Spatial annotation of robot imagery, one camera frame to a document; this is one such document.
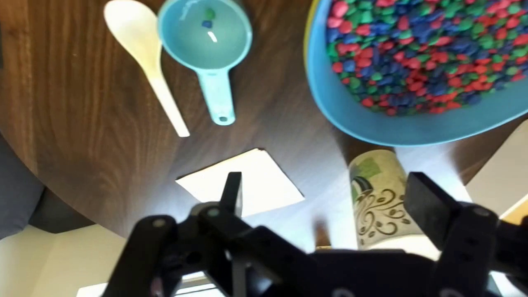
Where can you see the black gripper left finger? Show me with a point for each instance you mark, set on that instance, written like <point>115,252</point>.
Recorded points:
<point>242,248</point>

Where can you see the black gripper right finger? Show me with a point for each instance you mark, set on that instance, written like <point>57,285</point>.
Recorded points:
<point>473,248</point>

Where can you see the blue measuring spoon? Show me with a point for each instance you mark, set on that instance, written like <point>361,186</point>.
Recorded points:
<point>217,60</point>

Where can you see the colourful cereal pieces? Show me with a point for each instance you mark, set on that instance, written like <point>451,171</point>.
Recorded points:
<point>209,19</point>

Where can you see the blue and yellow bowl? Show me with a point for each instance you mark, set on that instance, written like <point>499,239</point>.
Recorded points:
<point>385,130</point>

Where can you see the colourful cereal heap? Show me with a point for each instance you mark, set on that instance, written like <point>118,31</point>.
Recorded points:
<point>430,55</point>

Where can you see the white plastic spoon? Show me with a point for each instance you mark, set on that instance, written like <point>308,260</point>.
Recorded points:
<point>135,34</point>

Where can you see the white paper napkin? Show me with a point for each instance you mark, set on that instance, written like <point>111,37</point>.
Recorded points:
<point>265,182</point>

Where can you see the cream wooden box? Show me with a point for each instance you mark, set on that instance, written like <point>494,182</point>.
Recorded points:
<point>501,176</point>

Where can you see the printed paper cup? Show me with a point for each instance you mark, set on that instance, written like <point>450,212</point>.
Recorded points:
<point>380,204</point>

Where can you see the dark grey sofa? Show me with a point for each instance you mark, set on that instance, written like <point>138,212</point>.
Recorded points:
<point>22,192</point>

